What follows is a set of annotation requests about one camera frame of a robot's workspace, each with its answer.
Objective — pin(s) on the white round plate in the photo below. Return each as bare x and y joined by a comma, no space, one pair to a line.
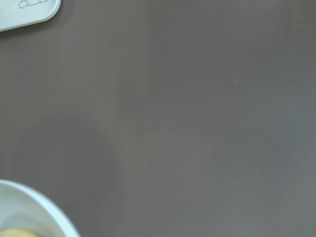
24,209

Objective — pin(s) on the braided golden donut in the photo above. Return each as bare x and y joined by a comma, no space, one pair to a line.
17,232

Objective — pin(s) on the cream rabbit tray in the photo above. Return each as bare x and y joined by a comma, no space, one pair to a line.
19,13

